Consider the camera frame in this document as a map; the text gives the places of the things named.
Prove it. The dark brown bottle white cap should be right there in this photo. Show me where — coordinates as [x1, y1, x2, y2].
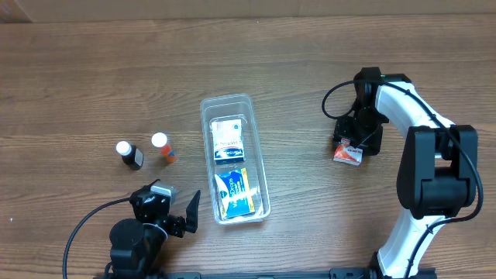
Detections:
[115, 141, 144, 171]

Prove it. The orange tube white cap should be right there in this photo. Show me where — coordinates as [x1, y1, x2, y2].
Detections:
[151, 133, 177, 164]

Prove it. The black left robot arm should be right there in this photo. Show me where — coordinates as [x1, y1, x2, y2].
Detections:
[108, 179, 201, 278]

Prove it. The clear plastic container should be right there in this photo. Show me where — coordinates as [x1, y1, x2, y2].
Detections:
[200, 94, 271, 225]

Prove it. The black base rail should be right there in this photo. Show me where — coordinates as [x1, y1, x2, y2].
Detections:
[163, 267, 377, 279]

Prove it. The blue yellow VapoDrops box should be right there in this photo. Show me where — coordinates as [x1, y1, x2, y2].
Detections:
[215, 168, 255, 219]

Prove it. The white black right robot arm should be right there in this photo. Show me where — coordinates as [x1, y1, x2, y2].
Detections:
[329, 67, 484, 278]

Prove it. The red white small box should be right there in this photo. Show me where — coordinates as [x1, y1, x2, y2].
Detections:
[333, 138, 363, 166]

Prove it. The white blue plaster box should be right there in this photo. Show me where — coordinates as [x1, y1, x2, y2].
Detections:
[211, 119, 245, 164]

